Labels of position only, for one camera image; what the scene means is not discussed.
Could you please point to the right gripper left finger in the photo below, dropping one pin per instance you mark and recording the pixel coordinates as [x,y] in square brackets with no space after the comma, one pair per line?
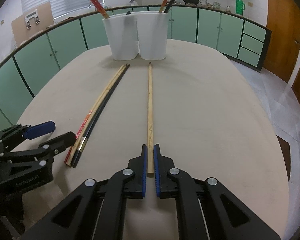
[96,209]

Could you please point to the green thermos flask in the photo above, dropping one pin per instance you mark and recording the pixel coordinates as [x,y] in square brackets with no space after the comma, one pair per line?
[239,7]

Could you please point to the brown chair seat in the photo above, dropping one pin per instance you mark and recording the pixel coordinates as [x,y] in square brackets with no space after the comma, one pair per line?
[285,148]

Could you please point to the cardboard panel with device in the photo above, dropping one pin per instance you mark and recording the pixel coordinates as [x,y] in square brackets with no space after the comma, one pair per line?
[33,21]

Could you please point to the red patterned bamboo chopstick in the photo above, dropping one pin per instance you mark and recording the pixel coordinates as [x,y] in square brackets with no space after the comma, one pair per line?
[89,116]
[100,8]

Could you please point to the brown wooden door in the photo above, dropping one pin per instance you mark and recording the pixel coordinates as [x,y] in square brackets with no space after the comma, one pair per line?
[283,21]

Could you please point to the plain bamboo chopstick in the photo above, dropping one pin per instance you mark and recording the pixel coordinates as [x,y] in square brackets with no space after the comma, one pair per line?
[150,161]

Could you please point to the black wok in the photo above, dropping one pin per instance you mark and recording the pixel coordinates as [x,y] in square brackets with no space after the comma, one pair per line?
[191,2]

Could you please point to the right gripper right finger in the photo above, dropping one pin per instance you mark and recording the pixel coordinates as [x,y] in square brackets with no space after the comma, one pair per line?
[206,209]

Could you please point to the white double utensil holder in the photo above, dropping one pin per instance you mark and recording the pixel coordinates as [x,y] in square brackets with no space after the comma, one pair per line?
[141,33]

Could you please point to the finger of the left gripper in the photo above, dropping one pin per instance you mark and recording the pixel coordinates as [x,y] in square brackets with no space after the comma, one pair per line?
[49,148]
[18,133]

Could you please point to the green lower cabinets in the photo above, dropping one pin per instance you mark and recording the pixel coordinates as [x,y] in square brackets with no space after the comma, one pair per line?
[31,66]

